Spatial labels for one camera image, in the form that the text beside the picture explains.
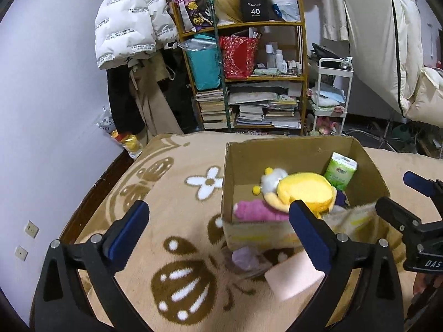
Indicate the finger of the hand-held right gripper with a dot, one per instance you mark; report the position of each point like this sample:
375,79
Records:
418,183
398,214

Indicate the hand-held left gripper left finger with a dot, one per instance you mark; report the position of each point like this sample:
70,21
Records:
128,235

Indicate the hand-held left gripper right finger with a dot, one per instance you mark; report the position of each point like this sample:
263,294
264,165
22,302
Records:
309,238

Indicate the light pink cube cushion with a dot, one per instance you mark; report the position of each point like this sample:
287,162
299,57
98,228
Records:
290,276

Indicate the yellow plush with white fluff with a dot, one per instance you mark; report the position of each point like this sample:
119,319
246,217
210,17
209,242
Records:
301,190

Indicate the dark purple plush toy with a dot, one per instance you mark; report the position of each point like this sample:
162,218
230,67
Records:
341,199

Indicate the pink plush toy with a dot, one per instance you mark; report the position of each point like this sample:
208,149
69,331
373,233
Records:
256,211

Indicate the small purple plush toy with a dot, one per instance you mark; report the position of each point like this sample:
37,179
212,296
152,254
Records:
245,259

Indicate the green tissue pack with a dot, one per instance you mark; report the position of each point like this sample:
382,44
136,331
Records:
341,171

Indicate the printed cardboard box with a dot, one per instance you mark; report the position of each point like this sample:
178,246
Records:
249,159

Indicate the person's right hand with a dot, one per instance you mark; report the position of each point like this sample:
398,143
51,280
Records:
420,284

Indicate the beige patterned blanket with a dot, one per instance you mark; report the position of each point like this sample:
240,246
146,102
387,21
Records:
173,214

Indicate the metal tripod stand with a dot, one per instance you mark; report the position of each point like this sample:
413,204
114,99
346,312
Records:
384,138

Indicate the plastic bag with yellow items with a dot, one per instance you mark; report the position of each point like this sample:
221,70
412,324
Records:
131,145

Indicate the cream quilt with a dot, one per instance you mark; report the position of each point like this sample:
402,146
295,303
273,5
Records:
429,93

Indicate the light blue pillow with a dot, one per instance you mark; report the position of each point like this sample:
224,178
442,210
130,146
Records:
328,96

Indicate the beige hanging trousers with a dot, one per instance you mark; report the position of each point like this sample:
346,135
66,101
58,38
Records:
152,103

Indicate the black hanging garment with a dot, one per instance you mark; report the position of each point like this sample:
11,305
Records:
121,100

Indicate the pile of papers and booklets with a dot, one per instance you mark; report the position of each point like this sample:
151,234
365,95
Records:
266,107

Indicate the white trolley cart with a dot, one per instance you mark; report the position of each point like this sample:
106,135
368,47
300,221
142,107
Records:
332,72

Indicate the white folded duvet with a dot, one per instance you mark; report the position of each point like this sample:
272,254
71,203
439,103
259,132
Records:
373,41

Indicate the dark hanging coat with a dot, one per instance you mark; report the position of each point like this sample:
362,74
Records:
183,96

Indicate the stack of books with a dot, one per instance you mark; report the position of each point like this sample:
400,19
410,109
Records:
213,110

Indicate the black pouch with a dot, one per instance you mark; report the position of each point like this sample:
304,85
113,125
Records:
328,53

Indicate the group of cosmetic bottles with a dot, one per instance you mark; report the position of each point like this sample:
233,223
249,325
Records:
278,58

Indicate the teal bag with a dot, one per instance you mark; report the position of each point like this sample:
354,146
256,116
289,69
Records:
204,65

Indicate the red patterned bag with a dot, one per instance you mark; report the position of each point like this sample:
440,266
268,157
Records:
238,57

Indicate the cream floral curtain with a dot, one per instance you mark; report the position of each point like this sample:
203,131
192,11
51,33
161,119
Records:
332,7

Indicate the white printed puffer jacket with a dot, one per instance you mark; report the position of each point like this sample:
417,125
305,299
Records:
128,17

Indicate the wooden shelf rack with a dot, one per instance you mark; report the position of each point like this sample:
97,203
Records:
242,24

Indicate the black box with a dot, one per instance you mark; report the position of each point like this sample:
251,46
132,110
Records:
254,8

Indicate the purple printed tote bag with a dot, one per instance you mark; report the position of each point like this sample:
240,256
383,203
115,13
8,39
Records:
193,3

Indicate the blonde wig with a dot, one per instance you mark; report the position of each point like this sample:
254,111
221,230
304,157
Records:
226,5

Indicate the white wall outlet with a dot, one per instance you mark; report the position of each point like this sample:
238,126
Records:
31,229
21,253

